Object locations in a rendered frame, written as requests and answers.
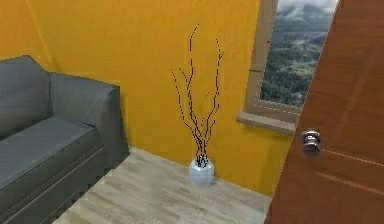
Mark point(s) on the dark grey sofa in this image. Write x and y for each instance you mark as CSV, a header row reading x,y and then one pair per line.
x,y
43,143

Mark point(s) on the round metal door knob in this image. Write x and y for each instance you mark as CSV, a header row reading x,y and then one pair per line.
x,y
311,142

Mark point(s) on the white vase with bare twigs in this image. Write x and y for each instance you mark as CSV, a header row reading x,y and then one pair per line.
x,y
201,173

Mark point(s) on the beige framed window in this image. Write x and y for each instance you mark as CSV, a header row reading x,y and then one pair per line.
x,y
290,60

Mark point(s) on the brown wooden room door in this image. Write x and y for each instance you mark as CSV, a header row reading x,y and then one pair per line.
x,y
346,100

